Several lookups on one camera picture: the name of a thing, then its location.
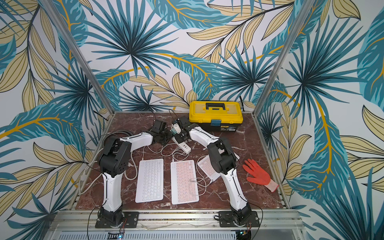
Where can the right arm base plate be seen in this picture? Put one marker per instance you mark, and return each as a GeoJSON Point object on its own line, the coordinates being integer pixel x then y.
{"type": "Point", "coordinates": [228, 219]}

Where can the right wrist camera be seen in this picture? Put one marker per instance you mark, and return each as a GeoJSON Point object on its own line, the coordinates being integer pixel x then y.
{"type": "Point", "coordinates": [175, 128]}

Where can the aluminium front rail frame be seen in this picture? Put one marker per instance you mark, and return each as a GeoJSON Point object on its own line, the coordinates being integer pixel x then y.
{"type": "Point", "coordinates": [274, 224]}

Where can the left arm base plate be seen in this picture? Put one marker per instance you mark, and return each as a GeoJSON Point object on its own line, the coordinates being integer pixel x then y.
{"type": "Point", "coordinates": [116, 220]}

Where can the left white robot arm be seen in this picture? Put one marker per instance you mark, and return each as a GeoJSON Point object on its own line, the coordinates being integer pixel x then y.
{"type": "Point", "coordinates": [114, 161]}

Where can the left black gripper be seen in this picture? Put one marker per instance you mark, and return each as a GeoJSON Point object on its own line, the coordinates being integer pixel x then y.
{"type": "Point", "coordinates": [170, 136]}

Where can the yellow black toolbox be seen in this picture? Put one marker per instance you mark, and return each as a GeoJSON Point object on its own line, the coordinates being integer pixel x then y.
{"type": "Point", "coordinates": [214, 116]}

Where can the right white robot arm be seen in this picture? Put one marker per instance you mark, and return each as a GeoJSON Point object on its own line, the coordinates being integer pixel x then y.
{"type": "Point", "coordinates": [223, 160]}

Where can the red work glove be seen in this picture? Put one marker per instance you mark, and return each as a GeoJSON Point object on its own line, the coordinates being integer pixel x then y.
{"type": "Point", "coordinates": [259, 176]}

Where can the white power strip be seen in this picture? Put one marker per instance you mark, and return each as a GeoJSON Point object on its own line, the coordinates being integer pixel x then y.
{"type": "Point", "coordinates": [183, 146]}

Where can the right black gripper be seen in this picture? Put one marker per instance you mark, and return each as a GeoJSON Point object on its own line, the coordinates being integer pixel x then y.
{"type": "Point", "coordinates": [177, 135]}

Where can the white wireless keyboard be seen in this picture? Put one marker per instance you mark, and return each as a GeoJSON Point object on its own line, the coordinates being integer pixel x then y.
{"type": "Point", "coordinates": [150, 184]}

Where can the pink keyboard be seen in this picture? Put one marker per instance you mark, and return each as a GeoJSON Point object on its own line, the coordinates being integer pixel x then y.
{"type": "Point", "coordinates": [184, 188]}
{"type": "Point", "coordinates": [205, 165]}

